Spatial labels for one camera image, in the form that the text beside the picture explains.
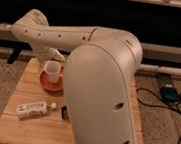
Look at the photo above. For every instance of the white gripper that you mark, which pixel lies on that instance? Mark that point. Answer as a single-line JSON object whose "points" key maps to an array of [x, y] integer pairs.
{"points": [[46, 53]]}

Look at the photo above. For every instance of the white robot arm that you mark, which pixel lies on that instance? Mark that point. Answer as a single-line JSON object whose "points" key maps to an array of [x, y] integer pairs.
{"points": [[97, 75]]}

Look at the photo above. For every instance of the clear plastic cup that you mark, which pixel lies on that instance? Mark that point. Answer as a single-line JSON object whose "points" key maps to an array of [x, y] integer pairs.
{"points": [[53, 71]]}

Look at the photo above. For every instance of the white plastic bottle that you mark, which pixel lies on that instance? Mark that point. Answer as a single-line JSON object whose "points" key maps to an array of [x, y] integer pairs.
{"points": [[40, 108]]}

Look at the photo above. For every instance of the wooden table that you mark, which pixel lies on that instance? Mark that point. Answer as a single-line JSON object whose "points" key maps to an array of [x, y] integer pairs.
{"points": [[45, 129]]}

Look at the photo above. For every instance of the black power adapter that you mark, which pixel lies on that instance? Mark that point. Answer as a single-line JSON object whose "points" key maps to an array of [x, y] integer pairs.
{"points": [[169, 94]]}

